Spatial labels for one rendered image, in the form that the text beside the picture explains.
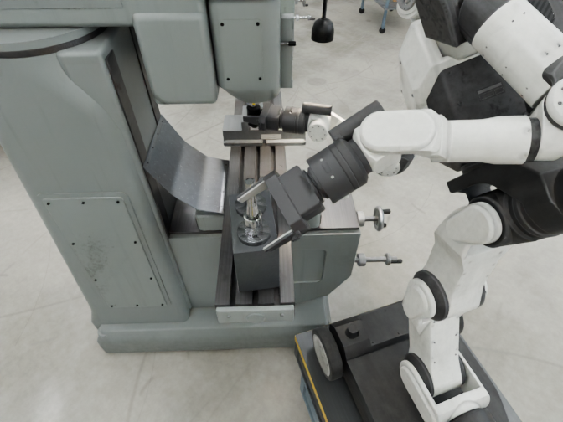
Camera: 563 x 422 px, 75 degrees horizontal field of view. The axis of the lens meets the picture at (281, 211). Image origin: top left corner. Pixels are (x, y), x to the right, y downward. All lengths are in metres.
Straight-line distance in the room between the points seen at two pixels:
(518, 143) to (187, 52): 0.82
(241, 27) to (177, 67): 0.21
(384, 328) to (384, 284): 0.85
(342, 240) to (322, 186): 0.99
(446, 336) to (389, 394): 0.33
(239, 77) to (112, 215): 0.67
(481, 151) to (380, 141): 0.15
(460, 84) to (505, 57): 0.15
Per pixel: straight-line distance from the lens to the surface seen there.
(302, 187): 0.61
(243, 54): 1.11
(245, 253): 0.95
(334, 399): 1.61
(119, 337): 2.11
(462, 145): 0.62
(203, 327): 1.96
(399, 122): 0.60
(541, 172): 0.76
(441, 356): 1.31
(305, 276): 1.78
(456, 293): 1.07
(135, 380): 2.16
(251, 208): 0.90
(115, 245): 1.57
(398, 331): 1.54
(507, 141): 0.63
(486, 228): 0.83
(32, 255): 2.89
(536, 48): 0.69
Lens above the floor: 1.93
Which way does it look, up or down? 47 degrees down
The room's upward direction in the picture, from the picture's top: straight up
